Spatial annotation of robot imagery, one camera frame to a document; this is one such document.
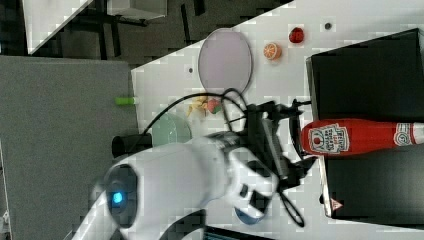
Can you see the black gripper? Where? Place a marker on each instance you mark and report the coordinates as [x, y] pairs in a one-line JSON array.
[[262, 125]]

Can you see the red ketchup bottle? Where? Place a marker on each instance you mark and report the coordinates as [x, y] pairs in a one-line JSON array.
[[346, 137]]

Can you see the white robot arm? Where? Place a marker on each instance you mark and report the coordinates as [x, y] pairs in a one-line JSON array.
[[162, 193]]

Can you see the silver toaster oven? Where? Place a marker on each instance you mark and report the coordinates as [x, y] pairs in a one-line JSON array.
[[378, 80]]

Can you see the blue cup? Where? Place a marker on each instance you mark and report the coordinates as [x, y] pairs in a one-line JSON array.
[[246, 219]]

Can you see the yellow banana toy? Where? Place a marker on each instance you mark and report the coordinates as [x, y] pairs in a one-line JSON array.
[[199, 104]]

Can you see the small red strawberry toy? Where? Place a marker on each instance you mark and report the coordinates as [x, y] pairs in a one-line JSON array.
[[296, 36]]

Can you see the purple round plate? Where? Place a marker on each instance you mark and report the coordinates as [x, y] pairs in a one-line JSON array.
[[225, 61]]

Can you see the green oval colander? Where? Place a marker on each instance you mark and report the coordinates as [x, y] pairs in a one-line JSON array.
[[170, 128]]

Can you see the green vegetable toy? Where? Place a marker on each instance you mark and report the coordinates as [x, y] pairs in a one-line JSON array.
[[126, 101]]

